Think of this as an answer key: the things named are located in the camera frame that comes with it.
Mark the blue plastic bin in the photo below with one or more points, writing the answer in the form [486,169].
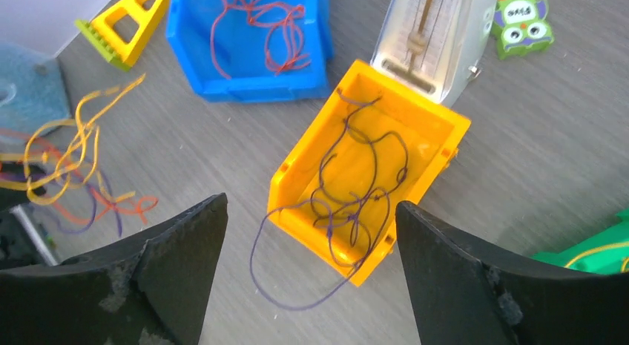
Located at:
[252,50]

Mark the orange plastic bin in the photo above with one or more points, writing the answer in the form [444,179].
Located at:
[374,143]

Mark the green plastic bin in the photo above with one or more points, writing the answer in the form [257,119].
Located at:
[605,253]

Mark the green owl toy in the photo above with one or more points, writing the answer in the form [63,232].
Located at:
[521,27]

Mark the white metronome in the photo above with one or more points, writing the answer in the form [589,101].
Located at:
[434,46]

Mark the yellow triangle block left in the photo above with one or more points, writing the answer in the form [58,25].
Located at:
[121,32]

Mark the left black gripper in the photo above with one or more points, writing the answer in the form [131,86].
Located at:
[23,241]

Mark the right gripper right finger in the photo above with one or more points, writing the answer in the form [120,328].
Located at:
[466,290]

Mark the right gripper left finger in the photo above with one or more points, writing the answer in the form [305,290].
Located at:
[149,288]

